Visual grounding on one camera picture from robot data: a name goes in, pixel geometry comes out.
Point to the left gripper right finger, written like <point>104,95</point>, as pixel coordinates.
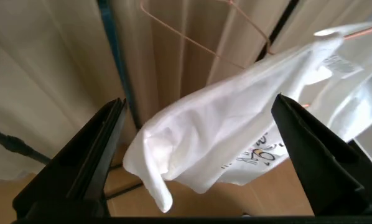
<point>319,174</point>

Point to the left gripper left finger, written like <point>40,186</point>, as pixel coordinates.
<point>49,193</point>

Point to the white garment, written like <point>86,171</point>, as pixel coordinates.
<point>220,124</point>

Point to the pink clothes hanger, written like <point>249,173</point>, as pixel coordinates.
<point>186,38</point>
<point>366,31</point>

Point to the black clothes rack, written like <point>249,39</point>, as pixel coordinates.
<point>18,146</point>

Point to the beige curtain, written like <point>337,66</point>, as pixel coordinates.
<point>189,77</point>
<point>33,62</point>

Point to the window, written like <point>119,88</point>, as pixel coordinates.
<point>111,37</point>

